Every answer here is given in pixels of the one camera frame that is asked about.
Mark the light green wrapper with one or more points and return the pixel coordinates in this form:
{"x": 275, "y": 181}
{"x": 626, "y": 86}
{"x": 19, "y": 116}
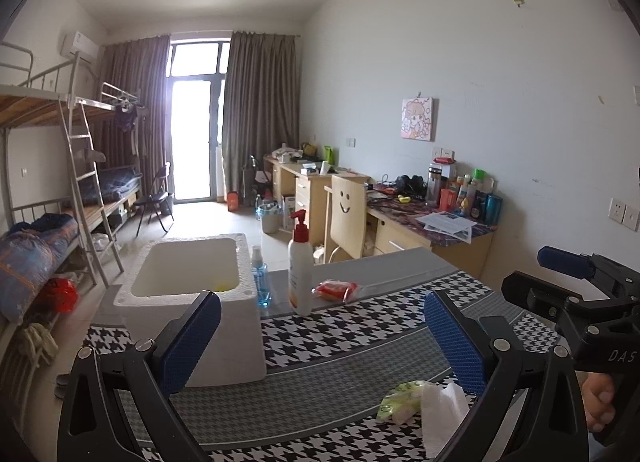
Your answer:
{"x": 400, "y": 399}

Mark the green packet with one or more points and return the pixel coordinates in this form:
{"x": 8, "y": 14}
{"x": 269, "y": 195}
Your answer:
{"x": 327, "y": 154}

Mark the brown curtain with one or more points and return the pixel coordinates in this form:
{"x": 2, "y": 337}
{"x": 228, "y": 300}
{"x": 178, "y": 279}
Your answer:
{"x": 260, "y": 106}
{"x": 130, "y": 91}

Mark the printed paper sheet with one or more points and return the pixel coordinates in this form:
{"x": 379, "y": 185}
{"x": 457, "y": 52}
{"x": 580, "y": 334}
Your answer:
{"x": 447, "y": 224}

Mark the houndstooth tablecloth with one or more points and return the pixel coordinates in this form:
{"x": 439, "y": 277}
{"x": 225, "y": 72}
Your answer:
{"x": 325, "y": 372}

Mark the white double wall socket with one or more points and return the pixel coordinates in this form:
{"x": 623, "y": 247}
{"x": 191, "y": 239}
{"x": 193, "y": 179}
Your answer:
{"x": 625, "y": 214}

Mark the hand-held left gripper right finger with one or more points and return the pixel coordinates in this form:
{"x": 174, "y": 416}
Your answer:
{"x": 455, "y": 342}

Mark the row of toiletry bottles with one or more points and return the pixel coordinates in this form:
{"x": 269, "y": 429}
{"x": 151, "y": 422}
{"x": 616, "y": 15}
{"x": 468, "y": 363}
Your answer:
{"x": 465, "y": 197}

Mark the hanging dark clothes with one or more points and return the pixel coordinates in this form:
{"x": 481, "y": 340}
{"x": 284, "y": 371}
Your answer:
{"x": 125, "y": 116}

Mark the red plastic bag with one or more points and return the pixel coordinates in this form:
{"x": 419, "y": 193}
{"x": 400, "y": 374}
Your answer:
{"x": 60, "y": 294}

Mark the glass balcony door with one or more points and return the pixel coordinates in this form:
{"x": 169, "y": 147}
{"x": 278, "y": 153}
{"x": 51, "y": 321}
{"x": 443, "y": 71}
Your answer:
{"x": 192, "y": 141}

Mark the blue plaid bedding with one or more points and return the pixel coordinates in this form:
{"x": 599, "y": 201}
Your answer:
{"x": 112, "y": 184}

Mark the white lotion pump bottle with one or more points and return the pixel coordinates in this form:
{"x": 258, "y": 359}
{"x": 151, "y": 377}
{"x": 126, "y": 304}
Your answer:
{"x": 300, "y": 272}

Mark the small metal bunk bed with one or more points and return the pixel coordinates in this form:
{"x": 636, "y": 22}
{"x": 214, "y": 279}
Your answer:
{"x": 112, "y": 94}

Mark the red packet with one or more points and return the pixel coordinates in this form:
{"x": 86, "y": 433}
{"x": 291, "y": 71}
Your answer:
{"x": 335, "y": 289}

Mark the person's right hand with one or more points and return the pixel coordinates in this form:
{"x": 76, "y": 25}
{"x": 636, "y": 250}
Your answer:
{"x": 597, "y": 402}

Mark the wooden smiley chair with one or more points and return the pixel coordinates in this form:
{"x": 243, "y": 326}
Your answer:
{"x": 345, "y": 212}

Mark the grey bucket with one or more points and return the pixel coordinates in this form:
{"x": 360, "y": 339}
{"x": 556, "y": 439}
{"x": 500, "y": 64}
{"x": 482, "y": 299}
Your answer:
{"x": 270, "y": 219}

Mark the large metal bunk bed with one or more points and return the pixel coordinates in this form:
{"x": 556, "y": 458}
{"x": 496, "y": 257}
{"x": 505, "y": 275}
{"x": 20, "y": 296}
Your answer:
{"x": 30, "y": 104}

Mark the bare wooden desk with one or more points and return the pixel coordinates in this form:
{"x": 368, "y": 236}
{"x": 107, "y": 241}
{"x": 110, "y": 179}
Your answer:
{"x": 310, "y": 187}

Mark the blue spray bottle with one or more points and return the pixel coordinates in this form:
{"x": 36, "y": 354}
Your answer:
{"x": 260, "y": 282}

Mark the white air conditioner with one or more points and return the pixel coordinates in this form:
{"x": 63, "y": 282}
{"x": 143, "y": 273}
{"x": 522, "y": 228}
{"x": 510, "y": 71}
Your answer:
{"x": 80, "y": 45}

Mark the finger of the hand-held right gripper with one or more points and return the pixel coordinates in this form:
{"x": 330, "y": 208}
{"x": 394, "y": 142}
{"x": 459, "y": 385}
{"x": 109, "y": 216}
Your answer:
{"x": 535, "y": 294}
{"x": 560, "y": 260}

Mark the white tissue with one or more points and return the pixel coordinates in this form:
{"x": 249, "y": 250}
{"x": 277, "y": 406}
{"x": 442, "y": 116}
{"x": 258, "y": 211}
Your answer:
{"x": 442, "y": 417}

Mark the dark slippers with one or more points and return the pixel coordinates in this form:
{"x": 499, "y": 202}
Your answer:
{"x": 62, "y": 386}

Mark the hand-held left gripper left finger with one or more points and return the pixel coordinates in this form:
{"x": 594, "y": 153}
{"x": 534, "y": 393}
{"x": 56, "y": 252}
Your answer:
{"x": 192, "y": 337}

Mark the pink wall poster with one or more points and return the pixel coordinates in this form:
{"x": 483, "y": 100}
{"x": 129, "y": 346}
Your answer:
{"x": 416, "y": 118}

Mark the black headphones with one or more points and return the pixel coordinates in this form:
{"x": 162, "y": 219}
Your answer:
{"x": 410, "y": 185}

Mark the bundled blue orange quilt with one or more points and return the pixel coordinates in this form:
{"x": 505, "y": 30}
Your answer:
{"x": 30, "y": 257}

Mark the black folding chair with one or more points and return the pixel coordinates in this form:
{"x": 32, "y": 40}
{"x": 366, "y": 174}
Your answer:
{"x": 152, "y": 199}

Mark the wooden desk with patterned cover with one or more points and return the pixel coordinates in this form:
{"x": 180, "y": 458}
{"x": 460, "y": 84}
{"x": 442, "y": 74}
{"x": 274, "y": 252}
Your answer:
{"x": 400, "y": 237}

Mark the white foam box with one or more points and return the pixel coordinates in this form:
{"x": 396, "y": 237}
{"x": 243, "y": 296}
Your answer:
{"x": 240, "y": 342}

